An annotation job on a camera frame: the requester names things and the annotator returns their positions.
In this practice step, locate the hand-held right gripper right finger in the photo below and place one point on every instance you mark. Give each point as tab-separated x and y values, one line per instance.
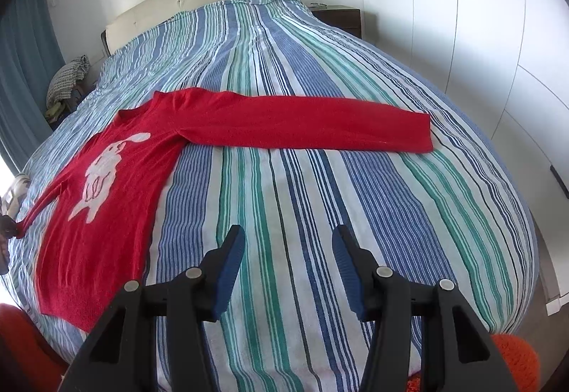
349	267

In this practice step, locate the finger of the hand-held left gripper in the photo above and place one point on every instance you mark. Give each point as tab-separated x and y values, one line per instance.
8	226
3	258

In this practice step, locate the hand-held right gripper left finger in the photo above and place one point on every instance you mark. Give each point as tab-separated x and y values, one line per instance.
229	267

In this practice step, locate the red sweater with white print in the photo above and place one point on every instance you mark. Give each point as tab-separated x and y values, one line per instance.
222	116

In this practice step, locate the patterned beige pillow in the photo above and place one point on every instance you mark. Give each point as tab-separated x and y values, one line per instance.
15	194

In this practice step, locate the person's orange knit clothing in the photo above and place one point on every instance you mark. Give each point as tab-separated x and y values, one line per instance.
22	347

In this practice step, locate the blue green striped bed sheet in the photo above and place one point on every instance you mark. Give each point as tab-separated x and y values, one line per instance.
289	196

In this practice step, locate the yellow green cloth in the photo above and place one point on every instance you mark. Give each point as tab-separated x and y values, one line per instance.
55	110

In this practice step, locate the checked cloth pile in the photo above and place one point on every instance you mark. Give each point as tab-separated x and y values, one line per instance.
66	79

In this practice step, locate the blue curtain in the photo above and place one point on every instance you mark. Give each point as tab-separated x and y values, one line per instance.
26	63

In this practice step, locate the orange knit sleeve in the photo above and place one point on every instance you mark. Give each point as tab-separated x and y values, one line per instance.
511	356

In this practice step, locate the dark wooden nightstand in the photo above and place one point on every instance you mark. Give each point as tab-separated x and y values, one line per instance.
342	19

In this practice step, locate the white wardrobe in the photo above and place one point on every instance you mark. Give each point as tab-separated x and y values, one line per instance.
466	41

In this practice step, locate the eyeglasses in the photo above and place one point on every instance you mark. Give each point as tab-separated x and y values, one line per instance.
318	5

